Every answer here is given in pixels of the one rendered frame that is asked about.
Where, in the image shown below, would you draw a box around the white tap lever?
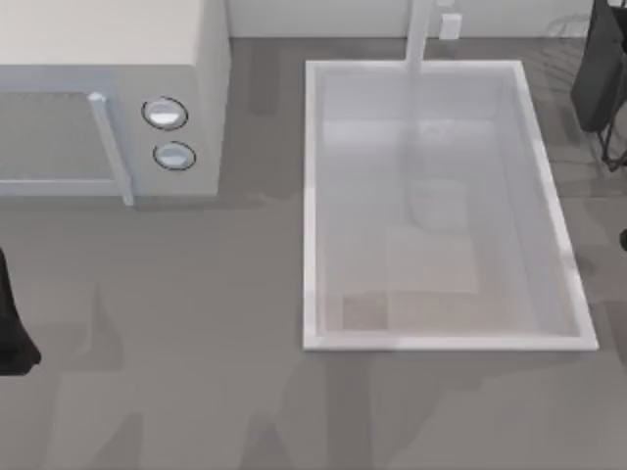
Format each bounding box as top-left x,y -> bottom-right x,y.
439,12 -> 462,41

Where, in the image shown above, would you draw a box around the tall white tap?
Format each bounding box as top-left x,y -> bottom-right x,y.
404,0 -> 433,79

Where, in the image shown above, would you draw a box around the round silver microwave knob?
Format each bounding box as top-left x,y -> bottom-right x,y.
140,96 -> 190,131
152,140 -> 198,172

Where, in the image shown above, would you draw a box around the pale microwave oven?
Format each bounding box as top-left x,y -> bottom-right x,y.
0,0 -> 232,207

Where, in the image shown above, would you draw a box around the white sink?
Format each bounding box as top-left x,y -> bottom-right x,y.
302,59 -> 601,353

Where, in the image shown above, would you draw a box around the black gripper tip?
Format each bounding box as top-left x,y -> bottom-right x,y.
0,247 -> 42,378

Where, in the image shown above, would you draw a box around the microwave door handle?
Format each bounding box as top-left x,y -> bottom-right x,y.
87,91 -> 135,207

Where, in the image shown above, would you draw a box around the microwave oven door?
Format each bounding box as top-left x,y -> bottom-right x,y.
0,77 -> 123,197

